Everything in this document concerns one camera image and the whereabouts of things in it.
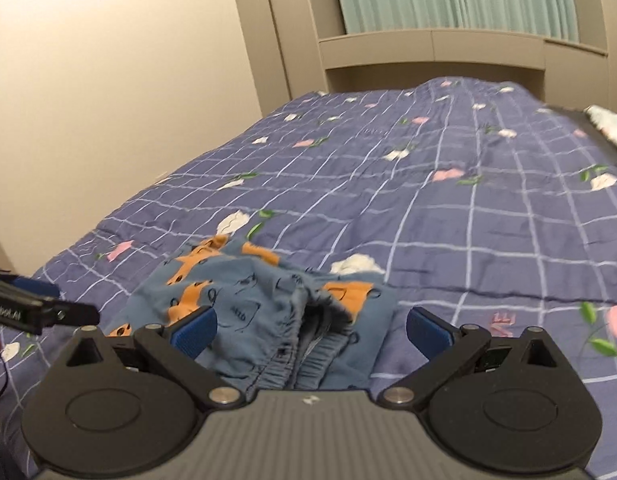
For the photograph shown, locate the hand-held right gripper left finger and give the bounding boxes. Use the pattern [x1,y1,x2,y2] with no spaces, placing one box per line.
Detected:
[53,305,246,408]

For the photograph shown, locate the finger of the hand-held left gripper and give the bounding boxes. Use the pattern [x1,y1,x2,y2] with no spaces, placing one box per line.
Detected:
[41,299,100,328]
[0,267,60,301]

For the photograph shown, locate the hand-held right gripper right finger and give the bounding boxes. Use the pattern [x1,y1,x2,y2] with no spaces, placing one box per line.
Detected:
[381,306,572,406]

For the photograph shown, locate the blue pants with orange print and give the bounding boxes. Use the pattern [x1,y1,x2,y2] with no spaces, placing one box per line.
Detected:
[106,234,397,393]

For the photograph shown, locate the purple checked floral blanket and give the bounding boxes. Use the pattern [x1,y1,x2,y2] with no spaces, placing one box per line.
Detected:
[0,77,617,480]

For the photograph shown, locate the beige headboard cabinet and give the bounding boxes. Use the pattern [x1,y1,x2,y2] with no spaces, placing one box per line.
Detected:
[226,0,617,118]

